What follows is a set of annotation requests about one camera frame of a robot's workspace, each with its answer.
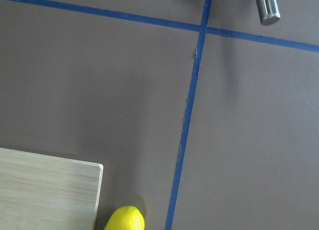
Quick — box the upper yellow lemon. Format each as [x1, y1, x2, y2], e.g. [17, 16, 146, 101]
[104, 206, 145, 230]

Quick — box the wooden cutting board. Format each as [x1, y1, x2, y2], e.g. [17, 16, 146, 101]
[0, 148, 103, 230]

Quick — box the metal scoop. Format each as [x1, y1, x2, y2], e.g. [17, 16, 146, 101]
[256, 0, 281, 26]

